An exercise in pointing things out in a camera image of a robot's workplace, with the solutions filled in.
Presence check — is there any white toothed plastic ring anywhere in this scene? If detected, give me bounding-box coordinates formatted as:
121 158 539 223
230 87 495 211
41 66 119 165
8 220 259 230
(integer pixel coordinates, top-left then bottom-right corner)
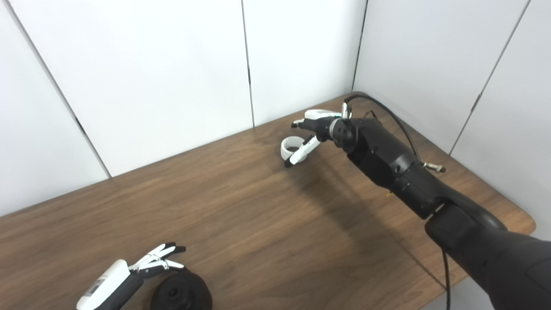
281 136 308 163

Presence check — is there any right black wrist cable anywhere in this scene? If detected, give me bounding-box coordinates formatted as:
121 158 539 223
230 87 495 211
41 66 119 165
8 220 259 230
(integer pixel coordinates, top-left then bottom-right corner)
342 94 451 310

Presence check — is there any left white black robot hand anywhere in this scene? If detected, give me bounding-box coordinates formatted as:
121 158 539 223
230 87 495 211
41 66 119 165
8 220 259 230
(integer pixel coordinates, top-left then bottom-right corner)
76 242 186 310

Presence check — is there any round black plastic part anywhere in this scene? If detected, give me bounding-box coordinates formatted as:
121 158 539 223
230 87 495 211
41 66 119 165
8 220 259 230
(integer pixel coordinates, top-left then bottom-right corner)
149 268 213 310

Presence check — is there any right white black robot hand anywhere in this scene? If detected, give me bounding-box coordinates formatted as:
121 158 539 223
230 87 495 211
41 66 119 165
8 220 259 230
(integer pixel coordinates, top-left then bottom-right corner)
284 109 345 168

